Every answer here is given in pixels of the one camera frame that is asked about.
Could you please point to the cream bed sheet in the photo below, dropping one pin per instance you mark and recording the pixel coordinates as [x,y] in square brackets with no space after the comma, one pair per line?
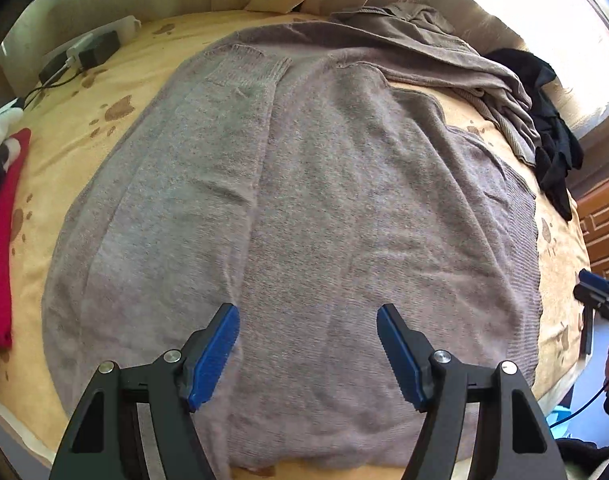
[14,430]

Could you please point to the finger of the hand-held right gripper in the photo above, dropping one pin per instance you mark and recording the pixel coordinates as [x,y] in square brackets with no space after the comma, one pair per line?
[589,296]
[594,281]

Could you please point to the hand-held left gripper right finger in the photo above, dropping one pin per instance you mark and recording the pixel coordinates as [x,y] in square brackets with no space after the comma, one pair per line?
[402,355]

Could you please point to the white charger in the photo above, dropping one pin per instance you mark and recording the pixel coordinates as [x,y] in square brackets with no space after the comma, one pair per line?
[79,50]

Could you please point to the taupe knit sweater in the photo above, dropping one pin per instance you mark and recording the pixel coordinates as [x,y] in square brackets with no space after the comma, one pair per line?
[309,210]

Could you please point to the black garment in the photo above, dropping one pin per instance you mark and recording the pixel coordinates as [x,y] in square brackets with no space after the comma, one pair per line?
[549,125]

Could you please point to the black power adapter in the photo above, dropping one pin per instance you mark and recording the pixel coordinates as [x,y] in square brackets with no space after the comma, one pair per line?
[52,72]
[102,47]

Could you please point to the brown wooden panel door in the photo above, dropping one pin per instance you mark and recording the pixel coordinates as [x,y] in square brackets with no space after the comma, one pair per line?
[604,230]

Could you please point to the grey-brown crumpled cardigan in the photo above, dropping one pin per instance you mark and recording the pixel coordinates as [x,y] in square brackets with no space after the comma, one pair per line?
[434,55]

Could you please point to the sheer white curtain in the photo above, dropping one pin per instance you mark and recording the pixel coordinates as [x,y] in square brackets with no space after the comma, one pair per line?
[59,5]

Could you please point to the yellow paw print blanket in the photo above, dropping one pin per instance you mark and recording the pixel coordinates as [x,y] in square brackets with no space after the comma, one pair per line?
[69,110]

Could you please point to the white power strip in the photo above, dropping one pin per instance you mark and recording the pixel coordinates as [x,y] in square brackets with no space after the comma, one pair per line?
[124,27]

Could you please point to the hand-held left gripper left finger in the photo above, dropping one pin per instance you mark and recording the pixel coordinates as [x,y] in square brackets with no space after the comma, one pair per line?
[214,355]

